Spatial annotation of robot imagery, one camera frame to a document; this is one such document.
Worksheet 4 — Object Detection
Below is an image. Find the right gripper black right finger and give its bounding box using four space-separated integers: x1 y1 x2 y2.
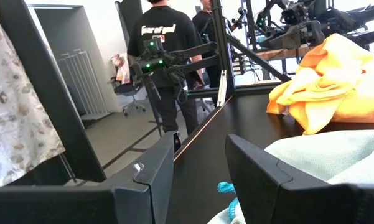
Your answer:
225 133 374 224

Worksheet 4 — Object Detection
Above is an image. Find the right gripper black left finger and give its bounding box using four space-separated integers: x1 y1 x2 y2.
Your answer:
0 131 175 224

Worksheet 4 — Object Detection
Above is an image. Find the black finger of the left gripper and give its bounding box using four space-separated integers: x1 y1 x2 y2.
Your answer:
261 26 301 50

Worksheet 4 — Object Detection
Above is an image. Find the orange microfiber towel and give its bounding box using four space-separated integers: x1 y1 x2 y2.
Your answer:
266 67 374 136
298 32 374 91

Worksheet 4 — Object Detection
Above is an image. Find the blue microfiber towel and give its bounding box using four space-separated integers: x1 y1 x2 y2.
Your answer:
207 129 374 224

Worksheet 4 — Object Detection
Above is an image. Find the white plastic strip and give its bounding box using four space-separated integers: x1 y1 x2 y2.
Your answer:
217 70 228 108

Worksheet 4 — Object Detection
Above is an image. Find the person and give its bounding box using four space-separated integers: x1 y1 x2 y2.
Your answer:
191 0 237 91
126 0 205 153

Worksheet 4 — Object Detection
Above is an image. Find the black office chair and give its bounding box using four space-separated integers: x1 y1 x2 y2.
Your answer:
107 77 147 118

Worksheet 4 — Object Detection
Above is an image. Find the white metal rack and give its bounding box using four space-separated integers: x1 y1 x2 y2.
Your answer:
57 48 110 121

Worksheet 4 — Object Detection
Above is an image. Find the pale bundled cloth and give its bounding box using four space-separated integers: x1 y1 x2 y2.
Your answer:
110 52 131 85

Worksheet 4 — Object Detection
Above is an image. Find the floral patterned cloth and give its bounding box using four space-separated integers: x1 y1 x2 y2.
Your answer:
0 0 66 188

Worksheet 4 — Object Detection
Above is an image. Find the grey partition panel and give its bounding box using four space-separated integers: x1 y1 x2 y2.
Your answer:
27 4 122 122

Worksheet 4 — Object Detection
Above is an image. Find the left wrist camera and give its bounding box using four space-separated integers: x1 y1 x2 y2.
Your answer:
281 2 309 26

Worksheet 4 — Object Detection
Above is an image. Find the black aluminium table frame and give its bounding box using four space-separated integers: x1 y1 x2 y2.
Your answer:
0 0 292 184

